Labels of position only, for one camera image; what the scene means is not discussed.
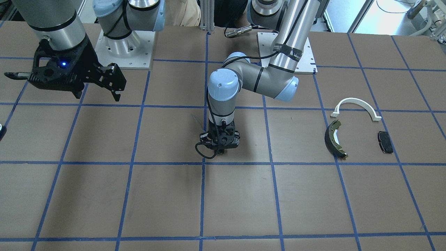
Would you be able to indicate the aluminium frame post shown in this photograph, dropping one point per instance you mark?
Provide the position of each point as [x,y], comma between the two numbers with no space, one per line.
[207,15]

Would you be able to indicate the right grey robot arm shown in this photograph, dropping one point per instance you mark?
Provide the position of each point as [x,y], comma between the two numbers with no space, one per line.
[58,21]

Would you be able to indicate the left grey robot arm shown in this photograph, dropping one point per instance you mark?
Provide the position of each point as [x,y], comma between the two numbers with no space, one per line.
[292,19]

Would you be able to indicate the black brake pad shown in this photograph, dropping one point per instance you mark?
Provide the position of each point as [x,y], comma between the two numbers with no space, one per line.
[384,141]

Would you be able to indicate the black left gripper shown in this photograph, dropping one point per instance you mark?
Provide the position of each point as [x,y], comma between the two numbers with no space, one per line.
[236,135]

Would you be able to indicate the person in beige shirt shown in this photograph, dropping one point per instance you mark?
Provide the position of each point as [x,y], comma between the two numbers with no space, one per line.
[227,13]

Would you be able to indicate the olive brake shoe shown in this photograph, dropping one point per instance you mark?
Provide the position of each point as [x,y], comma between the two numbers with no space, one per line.
[332,142]

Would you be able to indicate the silver metal cylinder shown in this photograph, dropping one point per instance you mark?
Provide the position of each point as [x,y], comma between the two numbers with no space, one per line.
[237,32]

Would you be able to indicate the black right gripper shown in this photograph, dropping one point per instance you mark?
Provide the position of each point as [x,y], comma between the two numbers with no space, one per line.
[86,58]

